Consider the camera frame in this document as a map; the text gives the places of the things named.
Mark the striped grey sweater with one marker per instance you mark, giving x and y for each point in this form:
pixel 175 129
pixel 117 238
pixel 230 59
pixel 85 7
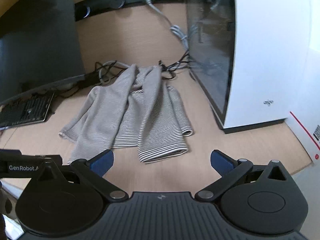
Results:
pixel 150 115

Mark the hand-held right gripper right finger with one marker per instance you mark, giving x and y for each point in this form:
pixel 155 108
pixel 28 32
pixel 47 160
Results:
pixel 221 162

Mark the dark computer monitor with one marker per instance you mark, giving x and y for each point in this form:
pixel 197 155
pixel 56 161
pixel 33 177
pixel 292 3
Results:
pixel 37 37

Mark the white box with red label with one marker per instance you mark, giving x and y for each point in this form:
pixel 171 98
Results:
pixel 310 120

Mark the grey laptop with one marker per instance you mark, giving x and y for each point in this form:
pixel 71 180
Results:
pixel 262 55

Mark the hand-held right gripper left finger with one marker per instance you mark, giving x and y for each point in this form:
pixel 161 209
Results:
pixel 103 162

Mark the black keyboard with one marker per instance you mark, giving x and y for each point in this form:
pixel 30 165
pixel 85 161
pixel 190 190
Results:
pixel 27 110

